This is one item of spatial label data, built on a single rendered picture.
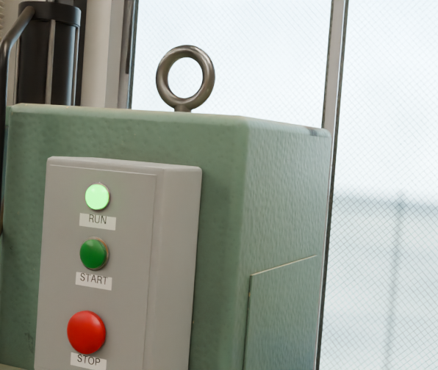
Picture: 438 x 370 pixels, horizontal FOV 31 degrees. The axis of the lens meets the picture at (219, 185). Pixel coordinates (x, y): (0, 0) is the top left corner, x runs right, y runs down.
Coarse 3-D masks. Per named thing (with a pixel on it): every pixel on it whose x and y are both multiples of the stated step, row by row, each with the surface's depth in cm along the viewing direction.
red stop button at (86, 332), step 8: (80, 312) 55; (88, 312) 55; (72, 320) 55; (80, 320) 55; (88, 320) 55; (96, 320) 55; (72, 328) 55; (80, 328) 55; (88, 328) 55; (96, 328) 55; (104, 328) 55; (72, 336) 55; (80, 336) 55; (88, 336) 55; (96, 336) 55; (104, 336) 55; (72, 344) 56; (80, 344) 55; (88, 344) 55; (96, 344) 55; (80, 352) 55; (88, 352) 55
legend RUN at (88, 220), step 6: (84, 216) 56; (90, 216) 56; (96, 216) 56; (102, 216) 55; (84, 222) 56; (90, 222) 56; (96, 222) 56; (102, 222) 55; (108, 222) 55; (114, 222) 55; (102, 228) 55; (108, 228) 55; (114, 228) 55
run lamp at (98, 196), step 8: (96, 184) 55; (104, 184) 55; (88, 192) 55; (96, 192) 55; (104, 192) 55; (88, 200) 55; (96, 200) 55; (104, 200) 55; (96, 208) 55; (104, 208) 55
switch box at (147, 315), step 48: (48, 192) 57; (144, 192) 54; (192, 192) 57; (48, 240) 57; (144, 240) 54; (192, 240) 58; (48, 288) 57; (96, 288) 56; (144, 288) 54; (192, 288) 59; (48, 336) 58; (144, 336) 54
